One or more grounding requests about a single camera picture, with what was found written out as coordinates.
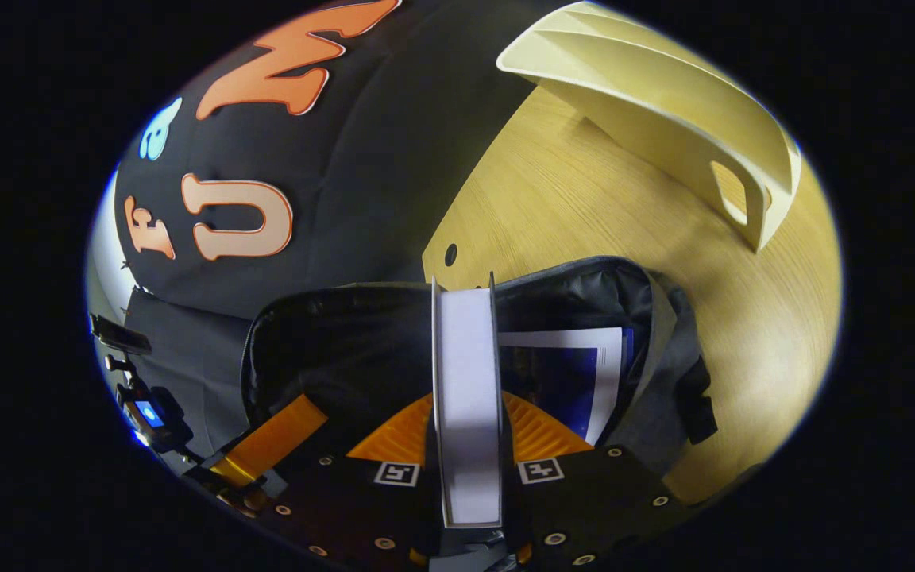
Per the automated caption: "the grey schoolbag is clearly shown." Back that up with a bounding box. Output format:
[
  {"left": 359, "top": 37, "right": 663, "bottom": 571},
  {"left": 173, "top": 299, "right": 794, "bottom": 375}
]
[{"left": 240, "top": 254, "right": 719, "bottom": 477}]

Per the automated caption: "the white plastic bookshelf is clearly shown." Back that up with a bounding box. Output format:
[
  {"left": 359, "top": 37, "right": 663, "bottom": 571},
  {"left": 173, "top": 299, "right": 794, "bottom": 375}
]
[{"left": 496, "top": 0, "right": 802, "bottom": 253}]

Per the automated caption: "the portrait cover book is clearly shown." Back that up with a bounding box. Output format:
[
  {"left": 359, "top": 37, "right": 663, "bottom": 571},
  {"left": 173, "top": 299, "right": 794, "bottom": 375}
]
[{"left": 430, "top": 272, "right": 504, "bottom": 530}]

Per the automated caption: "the black backdrop cloth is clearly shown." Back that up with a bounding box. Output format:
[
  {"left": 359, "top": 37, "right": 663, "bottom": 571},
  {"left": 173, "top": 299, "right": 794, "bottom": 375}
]
[{"left": 112, "top": 0, "right": 577, "bottom": 466}]

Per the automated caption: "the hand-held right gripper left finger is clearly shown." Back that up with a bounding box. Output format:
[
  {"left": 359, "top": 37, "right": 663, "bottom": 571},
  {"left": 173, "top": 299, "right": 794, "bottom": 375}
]
[{"left": 261, "top": 392, "right": 444, "bottom": 569}]

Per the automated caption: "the blue cover book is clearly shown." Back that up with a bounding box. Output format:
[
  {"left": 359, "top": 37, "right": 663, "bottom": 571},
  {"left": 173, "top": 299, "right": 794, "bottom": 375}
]
[{"left": 497, "top": 326, "right": 635, "bottom": 447}]

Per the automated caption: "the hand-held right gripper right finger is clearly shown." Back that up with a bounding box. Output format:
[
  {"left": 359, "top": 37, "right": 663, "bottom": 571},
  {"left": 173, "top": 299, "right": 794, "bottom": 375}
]
[{"left": 497, "top": 389, "right": 694, "bottom": 569}]

